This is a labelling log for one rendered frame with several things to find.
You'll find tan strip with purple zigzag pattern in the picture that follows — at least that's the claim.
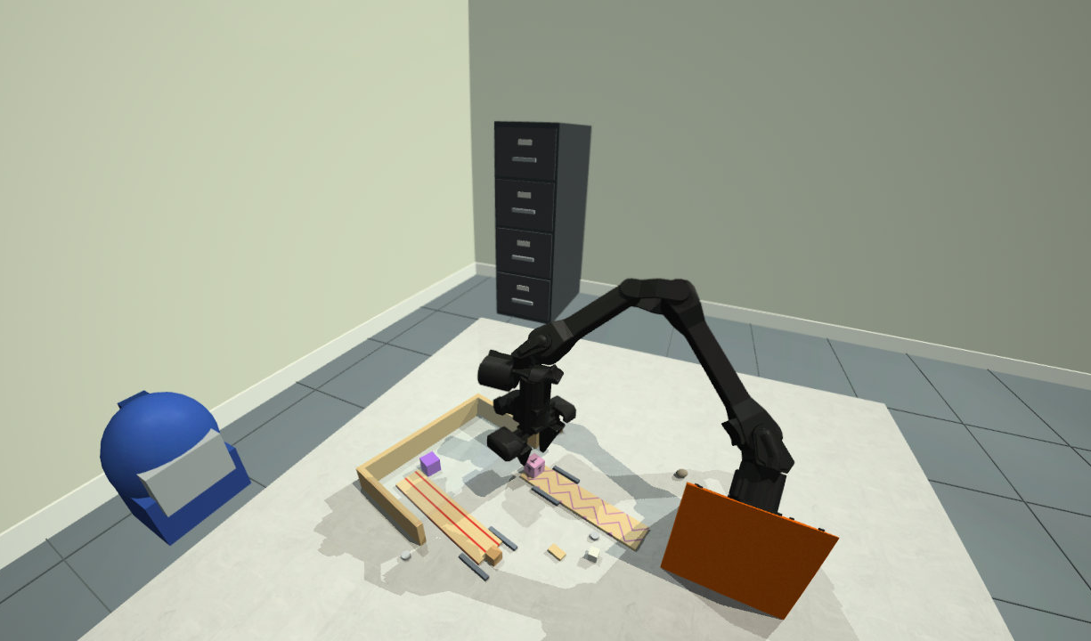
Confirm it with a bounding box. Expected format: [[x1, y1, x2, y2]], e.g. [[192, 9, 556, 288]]
[[520, 465, 650, 551]]

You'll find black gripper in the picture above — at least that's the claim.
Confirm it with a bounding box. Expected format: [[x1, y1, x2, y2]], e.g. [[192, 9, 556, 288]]
[[487, 396, 576, 465]]

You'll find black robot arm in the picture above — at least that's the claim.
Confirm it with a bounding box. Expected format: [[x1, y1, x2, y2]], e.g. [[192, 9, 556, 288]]
[[477, 278, 795, 516]]

